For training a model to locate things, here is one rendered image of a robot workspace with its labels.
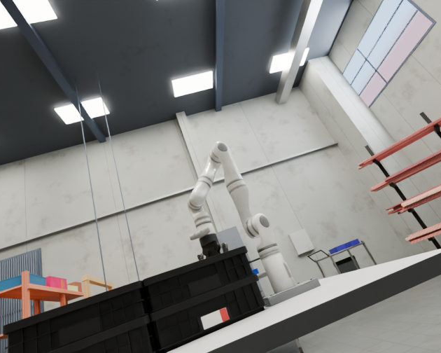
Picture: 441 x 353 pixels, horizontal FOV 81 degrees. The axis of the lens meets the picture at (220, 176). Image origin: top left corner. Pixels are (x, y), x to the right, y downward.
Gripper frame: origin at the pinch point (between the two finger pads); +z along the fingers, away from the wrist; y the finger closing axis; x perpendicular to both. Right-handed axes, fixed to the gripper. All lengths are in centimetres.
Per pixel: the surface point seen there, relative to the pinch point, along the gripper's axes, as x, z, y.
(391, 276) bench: 26, 19, -52
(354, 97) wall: -702, -396, -278
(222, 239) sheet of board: -526, -134, 217
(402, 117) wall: -658, -251, -326
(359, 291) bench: 30, 19, -45
